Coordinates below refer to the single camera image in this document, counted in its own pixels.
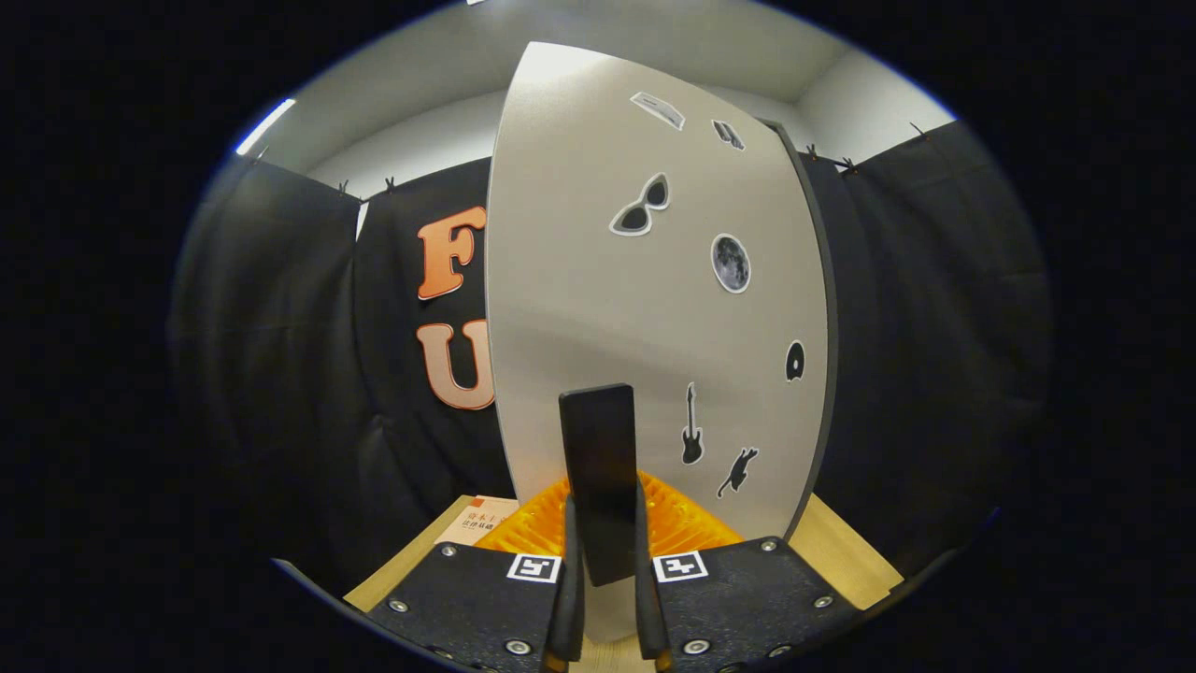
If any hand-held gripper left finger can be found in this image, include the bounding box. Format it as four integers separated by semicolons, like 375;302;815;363
367;477;587;673

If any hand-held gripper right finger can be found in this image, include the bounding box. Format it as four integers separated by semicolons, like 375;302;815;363
635;472;861;673

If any black door handle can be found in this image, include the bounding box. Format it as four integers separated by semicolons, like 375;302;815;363
559;383;640;587

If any beige shoe cabinet door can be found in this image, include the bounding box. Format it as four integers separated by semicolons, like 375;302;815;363
484;40;828;646

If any black backdrop cloth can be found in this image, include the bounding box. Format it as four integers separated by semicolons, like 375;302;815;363
173;120;1052;599

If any long ceiling light strip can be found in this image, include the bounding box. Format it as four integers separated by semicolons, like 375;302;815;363
235;98;297;156

